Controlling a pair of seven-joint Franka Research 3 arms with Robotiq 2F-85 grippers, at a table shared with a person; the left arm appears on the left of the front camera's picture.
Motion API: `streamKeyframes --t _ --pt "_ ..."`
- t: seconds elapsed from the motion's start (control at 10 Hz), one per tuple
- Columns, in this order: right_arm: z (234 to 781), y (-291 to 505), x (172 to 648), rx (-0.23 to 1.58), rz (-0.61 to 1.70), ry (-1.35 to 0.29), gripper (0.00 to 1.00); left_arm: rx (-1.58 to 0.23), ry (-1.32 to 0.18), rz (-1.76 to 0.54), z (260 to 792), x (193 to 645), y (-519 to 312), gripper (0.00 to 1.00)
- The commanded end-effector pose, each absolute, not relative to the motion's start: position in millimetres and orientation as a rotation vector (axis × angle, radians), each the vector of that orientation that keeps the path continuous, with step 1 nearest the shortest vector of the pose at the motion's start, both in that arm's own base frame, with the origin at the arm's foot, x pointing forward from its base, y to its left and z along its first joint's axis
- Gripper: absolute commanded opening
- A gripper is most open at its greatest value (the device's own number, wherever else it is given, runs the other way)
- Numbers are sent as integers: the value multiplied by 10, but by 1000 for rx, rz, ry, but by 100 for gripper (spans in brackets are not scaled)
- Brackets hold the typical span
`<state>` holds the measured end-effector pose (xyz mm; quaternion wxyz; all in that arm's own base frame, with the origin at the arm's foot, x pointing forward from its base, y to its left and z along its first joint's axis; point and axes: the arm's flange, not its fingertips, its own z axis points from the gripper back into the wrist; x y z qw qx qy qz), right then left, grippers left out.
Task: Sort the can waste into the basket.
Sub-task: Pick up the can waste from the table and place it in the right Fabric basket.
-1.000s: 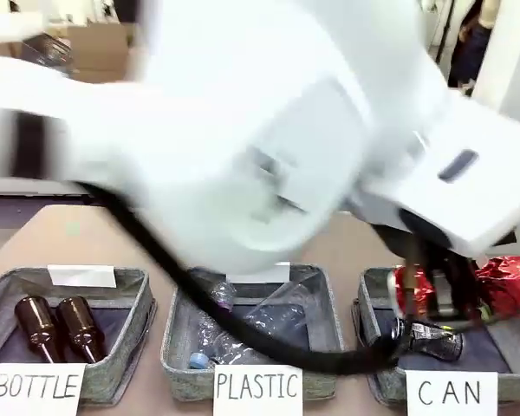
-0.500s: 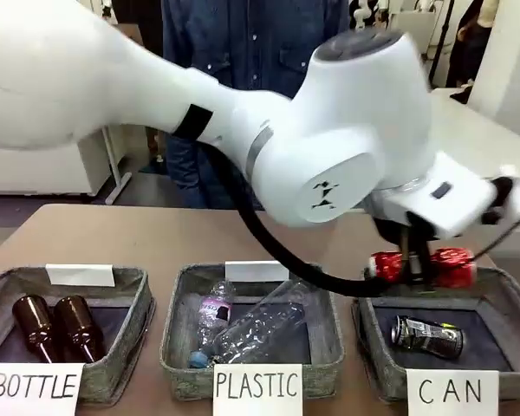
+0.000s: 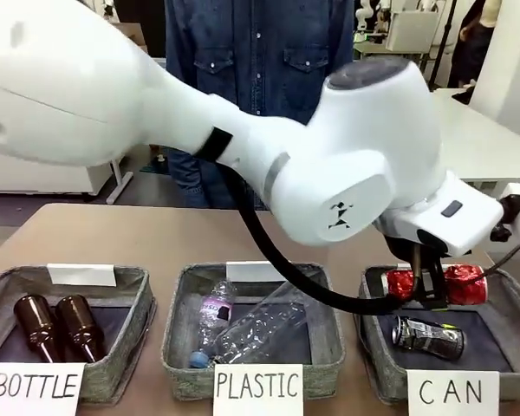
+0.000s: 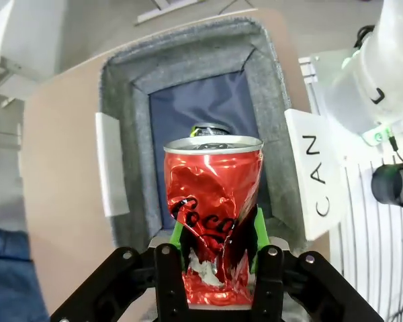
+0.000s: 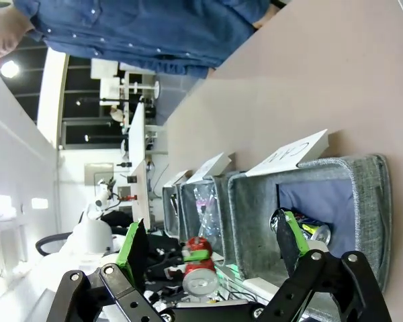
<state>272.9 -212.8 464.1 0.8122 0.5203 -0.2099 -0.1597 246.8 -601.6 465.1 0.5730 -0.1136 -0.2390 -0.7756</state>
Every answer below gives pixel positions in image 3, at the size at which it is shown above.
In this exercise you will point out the white paper sign PLASTIC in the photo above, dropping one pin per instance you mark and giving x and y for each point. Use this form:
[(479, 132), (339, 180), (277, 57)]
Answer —
[(258, 390)]

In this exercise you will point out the white paper sign CAN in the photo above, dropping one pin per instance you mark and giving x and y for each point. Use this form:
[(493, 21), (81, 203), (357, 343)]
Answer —
[(453, 392)]

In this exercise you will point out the black tripod pole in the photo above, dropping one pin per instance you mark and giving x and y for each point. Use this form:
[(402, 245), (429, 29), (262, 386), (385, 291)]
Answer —
[(443, 43)]

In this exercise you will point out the white paper sign BOTTLE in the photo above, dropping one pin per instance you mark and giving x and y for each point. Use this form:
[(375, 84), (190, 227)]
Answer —
[(37, 388)]

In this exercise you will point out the white desk with leg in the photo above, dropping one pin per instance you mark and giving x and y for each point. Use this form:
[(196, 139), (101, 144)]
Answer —
[(112, 177)]

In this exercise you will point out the person in denim shirt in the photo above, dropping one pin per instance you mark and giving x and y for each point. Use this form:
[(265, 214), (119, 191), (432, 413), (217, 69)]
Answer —
[(251, 52)]

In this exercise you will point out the background grey table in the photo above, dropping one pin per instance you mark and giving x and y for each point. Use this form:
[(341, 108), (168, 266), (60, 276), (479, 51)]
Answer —
[(372, 50)]

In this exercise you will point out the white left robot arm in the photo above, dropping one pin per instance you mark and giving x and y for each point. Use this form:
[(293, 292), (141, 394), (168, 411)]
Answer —
[(134, 95)]

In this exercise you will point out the grey fabric basket bottle label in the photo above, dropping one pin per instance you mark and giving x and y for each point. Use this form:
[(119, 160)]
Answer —
[(130, 303)]

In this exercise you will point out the brown glass bottle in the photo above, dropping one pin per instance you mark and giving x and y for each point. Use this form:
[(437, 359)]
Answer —
[(37, 320), (80, 323)]

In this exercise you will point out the background person dark clothes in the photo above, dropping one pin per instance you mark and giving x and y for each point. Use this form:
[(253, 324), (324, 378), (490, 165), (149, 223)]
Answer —
[(474, 43)]

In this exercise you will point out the large clear plastic bottle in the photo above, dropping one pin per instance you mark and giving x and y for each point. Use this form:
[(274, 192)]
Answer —
[(264, 323)]

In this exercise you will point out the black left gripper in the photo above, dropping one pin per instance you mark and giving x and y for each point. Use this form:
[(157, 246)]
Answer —
[(409, 253)]

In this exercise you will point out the black drink can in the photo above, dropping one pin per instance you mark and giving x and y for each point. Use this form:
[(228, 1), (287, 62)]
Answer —
[(429, 337)]

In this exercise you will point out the crushed red drink can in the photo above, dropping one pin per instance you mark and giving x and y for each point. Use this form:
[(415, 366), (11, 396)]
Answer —
[(463, 284)]

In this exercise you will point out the white box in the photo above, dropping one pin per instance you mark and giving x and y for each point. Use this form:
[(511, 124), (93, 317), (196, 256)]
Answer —
[(409, 30)]

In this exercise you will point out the small clear water bottle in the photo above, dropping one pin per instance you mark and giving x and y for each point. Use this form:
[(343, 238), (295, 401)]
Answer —
[(214, 307)]

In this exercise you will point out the grey fabric basket plastic label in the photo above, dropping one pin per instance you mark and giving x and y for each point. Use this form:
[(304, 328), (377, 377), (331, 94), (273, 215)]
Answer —
[(177, 303)]

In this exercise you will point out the blank white card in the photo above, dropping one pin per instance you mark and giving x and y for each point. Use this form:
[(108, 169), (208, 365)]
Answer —
[(247, 271), (82, 275)]

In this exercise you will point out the white table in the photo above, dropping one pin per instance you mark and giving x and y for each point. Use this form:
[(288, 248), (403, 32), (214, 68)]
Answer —
[(485, 143)]

